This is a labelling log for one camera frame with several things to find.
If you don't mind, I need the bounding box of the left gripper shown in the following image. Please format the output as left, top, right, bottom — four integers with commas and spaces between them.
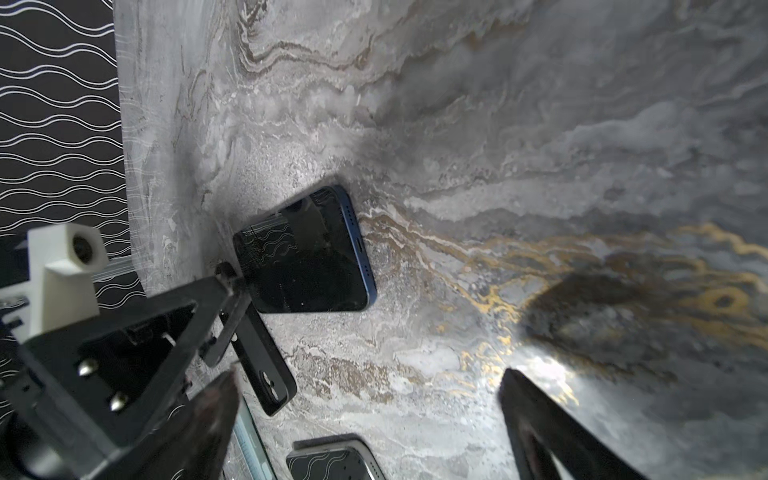
1, 262, 251, 479

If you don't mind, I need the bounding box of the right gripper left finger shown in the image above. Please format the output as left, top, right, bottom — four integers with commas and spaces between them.
110, 370, 241, 479

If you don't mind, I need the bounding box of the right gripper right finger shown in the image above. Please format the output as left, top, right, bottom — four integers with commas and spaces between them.
497, 369, 644, 479

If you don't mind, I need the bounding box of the light blue phone case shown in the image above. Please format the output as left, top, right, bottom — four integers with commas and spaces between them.
233, 399, 276, 480

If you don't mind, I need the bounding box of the black phone lying flat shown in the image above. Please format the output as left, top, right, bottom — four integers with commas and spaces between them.
286, 433, 386, 480

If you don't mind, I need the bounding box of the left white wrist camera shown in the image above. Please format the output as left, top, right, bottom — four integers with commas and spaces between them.
1, 223, 108, 344

